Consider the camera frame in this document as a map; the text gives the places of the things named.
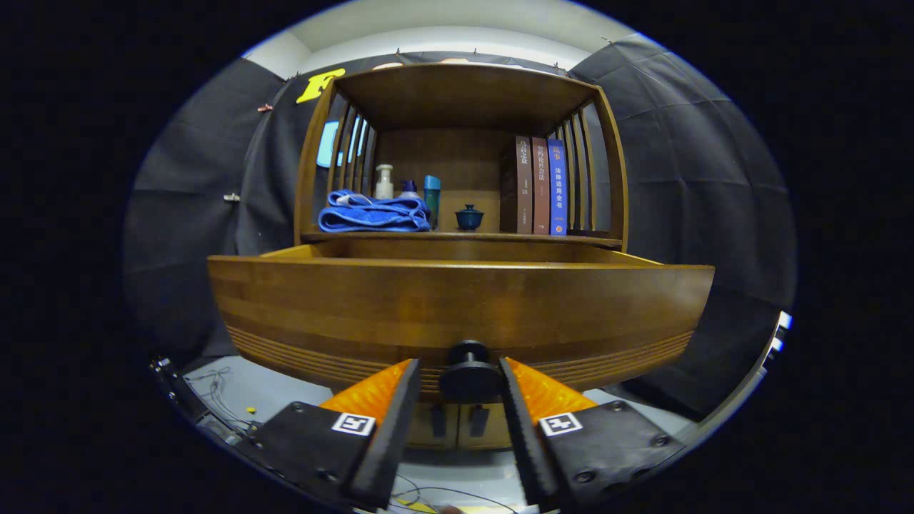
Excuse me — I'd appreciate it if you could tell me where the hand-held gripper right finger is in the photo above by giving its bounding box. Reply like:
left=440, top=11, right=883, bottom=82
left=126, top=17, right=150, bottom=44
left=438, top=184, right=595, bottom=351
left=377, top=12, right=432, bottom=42
left=498, top=356, right=686, bottom=513

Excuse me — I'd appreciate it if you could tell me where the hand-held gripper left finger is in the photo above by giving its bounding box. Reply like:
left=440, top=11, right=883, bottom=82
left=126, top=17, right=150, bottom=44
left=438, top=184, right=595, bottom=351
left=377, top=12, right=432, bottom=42
left=236, top=358, right=422, bottom=511

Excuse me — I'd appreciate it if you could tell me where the wooden drawer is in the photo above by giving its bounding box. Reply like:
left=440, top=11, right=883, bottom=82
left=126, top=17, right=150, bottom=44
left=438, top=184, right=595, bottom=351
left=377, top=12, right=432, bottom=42
left=207, top=239, right=716, bottom=402

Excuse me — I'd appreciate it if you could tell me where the wooden cabinet door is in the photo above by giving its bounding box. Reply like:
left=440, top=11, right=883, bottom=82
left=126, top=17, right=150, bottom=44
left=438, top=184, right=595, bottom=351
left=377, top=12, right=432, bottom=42
left=457, top=403, right=516, bottom=450
left=406, top=401, right=458, bottom=449

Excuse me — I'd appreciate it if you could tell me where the wooden countertop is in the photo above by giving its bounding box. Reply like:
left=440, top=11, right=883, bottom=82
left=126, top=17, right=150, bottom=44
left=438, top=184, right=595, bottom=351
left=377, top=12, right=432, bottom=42
left=300, top=228, right=623, bottom=249

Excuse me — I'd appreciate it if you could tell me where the wooden cabinet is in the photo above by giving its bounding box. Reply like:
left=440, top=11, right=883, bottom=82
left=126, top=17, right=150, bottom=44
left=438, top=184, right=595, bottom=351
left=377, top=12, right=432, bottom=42
left=294, top=63, right=631, bottom=450

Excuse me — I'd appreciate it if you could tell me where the folded blue towel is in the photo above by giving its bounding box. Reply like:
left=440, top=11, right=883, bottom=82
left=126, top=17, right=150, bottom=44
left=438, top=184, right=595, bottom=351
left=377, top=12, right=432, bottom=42
left=318, top=189, right=431, bottom=233

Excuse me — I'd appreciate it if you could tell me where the teal bottle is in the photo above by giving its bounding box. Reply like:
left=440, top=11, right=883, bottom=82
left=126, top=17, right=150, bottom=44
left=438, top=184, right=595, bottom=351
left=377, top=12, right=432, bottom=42
left=423, top=175, right=442, bottom=229

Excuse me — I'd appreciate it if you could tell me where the dark brown book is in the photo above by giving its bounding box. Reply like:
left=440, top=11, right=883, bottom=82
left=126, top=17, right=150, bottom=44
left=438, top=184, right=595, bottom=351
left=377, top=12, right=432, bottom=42
left=500, top=136, right=533, bottom=235

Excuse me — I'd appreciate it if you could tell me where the reddish brown book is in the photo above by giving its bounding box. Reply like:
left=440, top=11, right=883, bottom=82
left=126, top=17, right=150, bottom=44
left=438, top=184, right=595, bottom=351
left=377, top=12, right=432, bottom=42
left=531, top=137, right=551, bottom=235

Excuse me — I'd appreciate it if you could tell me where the blue book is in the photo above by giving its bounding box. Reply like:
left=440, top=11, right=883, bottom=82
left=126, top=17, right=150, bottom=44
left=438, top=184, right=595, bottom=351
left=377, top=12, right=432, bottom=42
left=548, top=138, right=568, bottom=236

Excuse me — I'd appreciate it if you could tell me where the black backdrop cloth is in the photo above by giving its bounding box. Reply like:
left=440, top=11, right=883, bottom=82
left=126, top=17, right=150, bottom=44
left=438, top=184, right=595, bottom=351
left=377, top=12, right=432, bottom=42
left=121, top=36, right=797, bottom=422

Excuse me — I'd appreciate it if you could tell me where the thin floor cable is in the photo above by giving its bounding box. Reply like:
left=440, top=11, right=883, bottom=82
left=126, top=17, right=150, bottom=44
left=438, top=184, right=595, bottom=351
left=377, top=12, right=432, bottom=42
left=187, top=368, right=251, bottom=429

